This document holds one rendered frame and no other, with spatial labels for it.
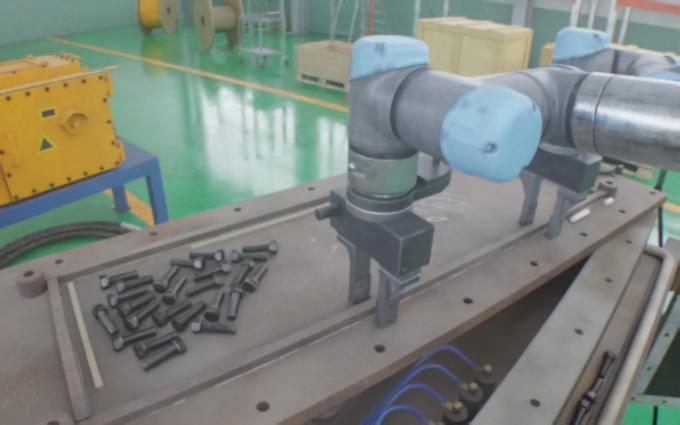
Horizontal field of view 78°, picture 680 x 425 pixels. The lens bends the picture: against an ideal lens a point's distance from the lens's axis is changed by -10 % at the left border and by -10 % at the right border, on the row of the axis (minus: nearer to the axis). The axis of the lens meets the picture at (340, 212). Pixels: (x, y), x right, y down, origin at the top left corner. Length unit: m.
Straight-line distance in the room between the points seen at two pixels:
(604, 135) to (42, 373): 0.63
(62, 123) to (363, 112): 2.44
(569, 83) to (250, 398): 0.44
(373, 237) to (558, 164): 0.37
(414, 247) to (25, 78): 2.58
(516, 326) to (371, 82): 0.53
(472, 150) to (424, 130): 0.05
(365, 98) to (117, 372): 0.40
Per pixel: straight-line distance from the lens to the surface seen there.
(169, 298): 0.64
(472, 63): 5.76
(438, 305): 0.63
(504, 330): 0.83
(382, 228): 0.49
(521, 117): 0.38
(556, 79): 0.48
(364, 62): 0.44
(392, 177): 0.47
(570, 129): 0.46
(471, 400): 0.65
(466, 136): 0.37
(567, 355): 0.65
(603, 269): 0.84
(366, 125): 0.45
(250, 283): 0.64
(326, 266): 0.69
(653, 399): 1.65
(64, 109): 2.83
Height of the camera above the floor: 1.76
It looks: 29 degrees down
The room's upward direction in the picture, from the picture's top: 1 degrees clockwise
